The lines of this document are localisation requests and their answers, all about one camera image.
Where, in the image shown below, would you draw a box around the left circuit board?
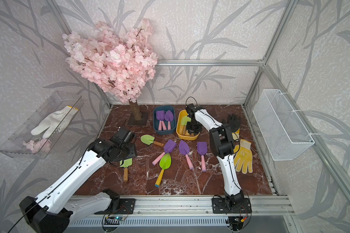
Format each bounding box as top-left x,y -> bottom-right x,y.
104,216 -> 127,225

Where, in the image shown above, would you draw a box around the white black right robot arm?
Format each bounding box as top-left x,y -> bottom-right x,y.
186,104 -> 245,213

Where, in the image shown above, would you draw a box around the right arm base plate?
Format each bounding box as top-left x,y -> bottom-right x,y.
212,196 -> 252,214

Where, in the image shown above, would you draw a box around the dark teal storage box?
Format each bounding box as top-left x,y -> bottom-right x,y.
153,105 -> 177,135

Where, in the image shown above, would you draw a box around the aluminium front rail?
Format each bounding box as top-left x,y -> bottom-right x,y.
120,195 -> 295,217

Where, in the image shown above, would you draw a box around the white wire mesh basket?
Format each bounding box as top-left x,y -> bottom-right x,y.
253,89 -> 315,161

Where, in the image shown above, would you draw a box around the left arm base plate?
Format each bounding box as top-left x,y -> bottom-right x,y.
94,199 -> 136,215

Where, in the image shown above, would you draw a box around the yellow dotted work glove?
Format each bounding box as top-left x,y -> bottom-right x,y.
233,139 -> 253,174

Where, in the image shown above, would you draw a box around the green shovel wooden handle left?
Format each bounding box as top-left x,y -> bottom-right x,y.
120,158 -> 133,182

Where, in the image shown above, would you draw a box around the black rubber glove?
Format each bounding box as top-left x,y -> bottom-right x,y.
222,114 -> 241,142

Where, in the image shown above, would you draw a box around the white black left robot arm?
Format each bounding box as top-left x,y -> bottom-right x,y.
19,127 -> 137,233

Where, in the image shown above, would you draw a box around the green shovel wooden handle front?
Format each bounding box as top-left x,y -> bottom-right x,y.
181,116 -> 191,136

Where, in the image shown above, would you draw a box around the pink artificial blossom tree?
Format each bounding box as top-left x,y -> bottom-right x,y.
62,18 -> 158,121

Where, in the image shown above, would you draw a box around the green shovel yellow handle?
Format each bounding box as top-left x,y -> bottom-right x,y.
155,153 -> 172,187

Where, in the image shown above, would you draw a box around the clear acrylic wall box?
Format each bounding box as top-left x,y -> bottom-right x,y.
0,91 -> 84,159

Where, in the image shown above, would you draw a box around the green shovel wooden handle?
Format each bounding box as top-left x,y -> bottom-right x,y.
120,158 -> 133,182
140,135 -> 164,147
181,116 -> 191,136

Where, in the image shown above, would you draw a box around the green shovel wooden handle rear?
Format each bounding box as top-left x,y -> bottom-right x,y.
140,135 -> 164,147

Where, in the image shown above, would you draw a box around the purple square shovel pink handle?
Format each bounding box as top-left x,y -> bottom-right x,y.
152,139 -> 177,166

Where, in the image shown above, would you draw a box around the pink blossoms in box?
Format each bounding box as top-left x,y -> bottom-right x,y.
23,138 -> 52,153

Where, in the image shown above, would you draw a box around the purple pointed shovel pink handle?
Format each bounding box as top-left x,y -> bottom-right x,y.
179,140 -> 194,170

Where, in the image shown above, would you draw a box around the white cotton glove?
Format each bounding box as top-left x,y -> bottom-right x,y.
31,106 -> 79,139

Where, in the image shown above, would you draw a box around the yellow storage box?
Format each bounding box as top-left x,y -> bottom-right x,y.
176,110 -> 200,141

